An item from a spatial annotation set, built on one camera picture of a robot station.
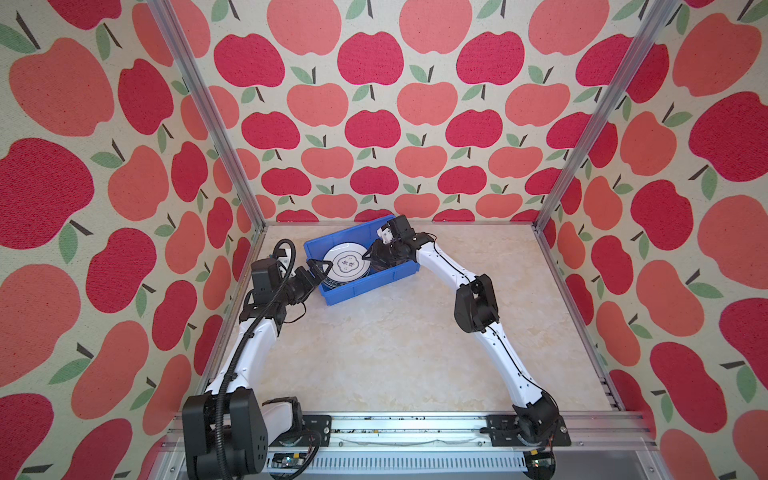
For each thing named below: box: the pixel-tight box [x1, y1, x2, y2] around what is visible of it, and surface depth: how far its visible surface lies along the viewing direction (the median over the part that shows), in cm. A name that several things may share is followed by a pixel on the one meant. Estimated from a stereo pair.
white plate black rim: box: [322, 242, 371, 282], surface depth 106 cm
